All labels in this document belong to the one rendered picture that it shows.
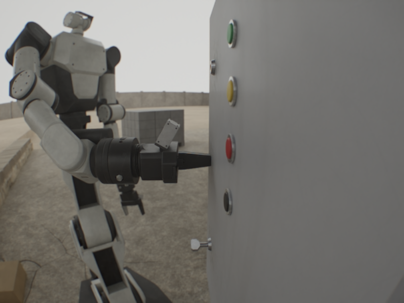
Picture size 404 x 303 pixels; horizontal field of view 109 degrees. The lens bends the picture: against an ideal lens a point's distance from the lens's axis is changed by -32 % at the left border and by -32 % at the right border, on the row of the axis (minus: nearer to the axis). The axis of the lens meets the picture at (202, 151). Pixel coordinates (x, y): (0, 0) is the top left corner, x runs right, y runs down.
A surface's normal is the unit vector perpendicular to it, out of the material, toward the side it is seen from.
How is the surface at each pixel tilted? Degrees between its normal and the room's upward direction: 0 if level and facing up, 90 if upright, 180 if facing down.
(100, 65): 87
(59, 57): 82
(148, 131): 90
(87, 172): 98
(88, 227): 63
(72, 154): 56
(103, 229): 71
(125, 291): 77
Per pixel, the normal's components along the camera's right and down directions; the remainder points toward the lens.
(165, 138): 0.08, 0.24
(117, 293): 0.62, -0.04
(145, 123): 0.68, 0.18
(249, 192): -1.00, 0.01
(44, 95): 0.98, 0.18
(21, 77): 0.00, -0.25
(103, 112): -0.29, 0.19
